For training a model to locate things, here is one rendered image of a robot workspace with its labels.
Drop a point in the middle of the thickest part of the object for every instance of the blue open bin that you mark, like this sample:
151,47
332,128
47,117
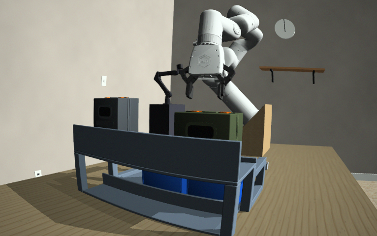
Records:
170,183
208,190

